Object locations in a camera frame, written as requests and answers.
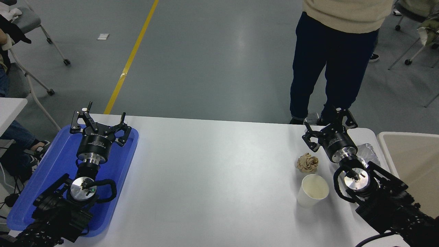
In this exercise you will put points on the blue plastic tray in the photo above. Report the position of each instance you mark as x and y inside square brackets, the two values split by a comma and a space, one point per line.
[51, 171]

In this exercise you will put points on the crumpled tan paper ball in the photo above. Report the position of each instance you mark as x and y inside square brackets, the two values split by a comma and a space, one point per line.
[307, 163]

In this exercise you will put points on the black garment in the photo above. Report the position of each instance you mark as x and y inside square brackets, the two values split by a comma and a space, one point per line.
[15, 31]

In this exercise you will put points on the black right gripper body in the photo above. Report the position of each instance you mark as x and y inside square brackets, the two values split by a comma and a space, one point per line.
[339, 144]

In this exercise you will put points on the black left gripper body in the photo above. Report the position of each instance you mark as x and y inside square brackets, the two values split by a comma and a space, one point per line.
[95, 144]

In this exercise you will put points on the metal floor plate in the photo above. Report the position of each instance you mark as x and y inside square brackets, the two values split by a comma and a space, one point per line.
[311, 118]

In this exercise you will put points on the white paper cup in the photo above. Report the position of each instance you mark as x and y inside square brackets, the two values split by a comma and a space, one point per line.
[310, 198]

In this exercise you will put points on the white cloth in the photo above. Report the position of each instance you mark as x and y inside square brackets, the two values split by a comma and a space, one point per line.
[12, 13]

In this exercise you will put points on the person on foot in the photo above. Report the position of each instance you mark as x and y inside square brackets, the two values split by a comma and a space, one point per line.
[329, 51]

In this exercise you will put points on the grey chair leg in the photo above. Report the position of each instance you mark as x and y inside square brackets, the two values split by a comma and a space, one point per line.
[432, 100]

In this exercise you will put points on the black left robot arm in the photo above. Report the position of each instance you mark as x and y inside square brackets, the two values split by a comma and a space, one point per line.
[58, 212]

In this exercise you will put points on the small white side table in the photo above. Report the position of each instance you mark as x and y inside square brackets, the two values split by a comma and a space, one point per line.
[10, 109]

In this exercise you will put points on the castor chair with cloth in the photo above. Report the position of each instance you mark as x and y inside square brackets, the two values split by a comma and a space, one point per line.
[428, 32]

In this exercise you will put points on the large pale bin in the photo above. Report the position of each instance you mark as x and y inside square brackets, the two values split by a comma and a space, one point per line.
[411, 161]

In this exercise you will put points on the grey castor chair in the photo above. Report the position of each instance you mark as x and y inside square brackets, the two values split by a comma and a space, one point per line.
[29, 19]

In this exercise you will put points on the silver foil tray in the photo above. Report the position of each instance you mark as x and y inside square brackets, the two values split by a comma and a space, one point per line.
[368, 152]

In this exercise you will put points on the white-framed castor chair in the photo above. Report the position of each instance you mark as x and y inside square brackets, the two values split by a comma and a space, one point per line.
[20, 80]

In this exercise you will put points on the person beside chairs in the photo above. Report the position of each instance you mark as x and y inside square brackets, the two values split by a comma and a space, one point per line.
[374, 57]

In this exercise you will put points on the seated person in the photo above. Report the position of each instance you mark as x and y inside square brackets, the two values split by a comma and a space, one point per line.
[17, 135]

